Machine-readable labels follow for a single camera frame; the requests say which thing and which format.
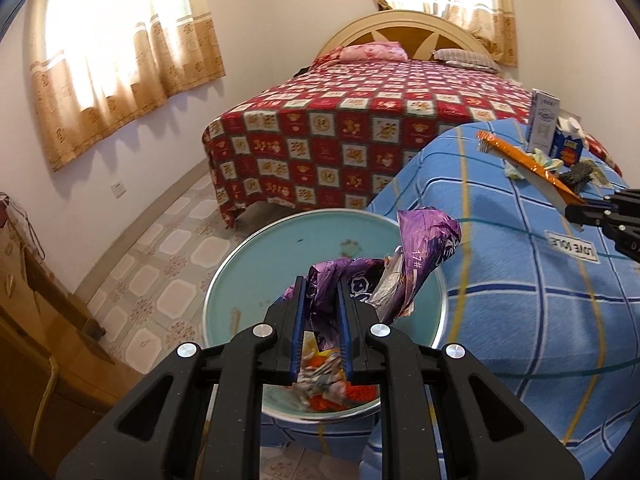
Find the silver wrapper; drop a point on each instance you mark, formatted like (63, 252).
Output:
(315, 377)

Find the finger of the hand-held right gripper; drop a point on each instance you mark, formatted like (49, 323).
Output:
(592, 215)
(625, 242)

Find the bed with red quilt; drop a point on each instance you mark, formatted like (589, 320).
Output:
(350, 125)

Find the black scouring pad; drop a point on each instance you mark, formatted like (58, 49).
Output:
(580, 175)

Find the striped pillow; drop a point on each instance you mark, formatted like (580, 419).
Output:
(465, 59)

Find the white wall socket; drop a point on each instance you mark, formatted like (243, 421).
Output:
(118, 188)

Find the clear packet with gold contents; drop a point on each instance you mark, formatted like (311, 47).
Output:
(607, 180)

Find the wooden cabinet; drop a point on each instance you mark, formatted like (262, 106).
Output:
(45, 320)

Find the teal round metal bin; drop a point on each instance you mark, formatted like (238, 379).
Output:
(260, 270)

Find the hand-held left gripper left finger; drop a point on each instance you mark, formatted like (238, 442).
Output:
(298, 332)

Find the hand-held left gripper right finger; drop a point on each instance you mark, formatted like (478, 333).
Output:
(344, 335)

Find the red mesh net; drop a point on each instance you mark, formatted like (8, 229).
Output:
(362, 391)

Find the blue plaid tablecloth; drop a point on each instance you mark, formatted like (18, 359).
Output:
(525, 310)

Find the wide beige curtain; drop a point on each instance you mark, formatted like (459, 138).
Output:
(190, 45)

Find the green crumpled wrapper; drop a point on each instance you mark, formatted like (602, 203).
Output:
(535, 162)

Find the tall white carton box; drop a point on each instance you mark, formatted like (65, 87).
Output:
(542, 120)

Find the purple snack wrapper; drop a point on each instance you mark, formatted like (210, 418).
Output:
(350, 285)

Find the cream wooden headboard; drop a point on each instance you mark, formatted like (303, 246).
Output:
(400, 27)

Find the narrow beige curtain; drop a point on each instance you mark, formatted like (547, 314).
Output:
(502, 20)

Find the orange snack packet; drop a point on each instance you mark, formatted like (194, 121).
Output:
(530, 165)

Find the pink pillow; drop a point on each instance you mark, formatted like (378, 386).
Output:
(375, 52)

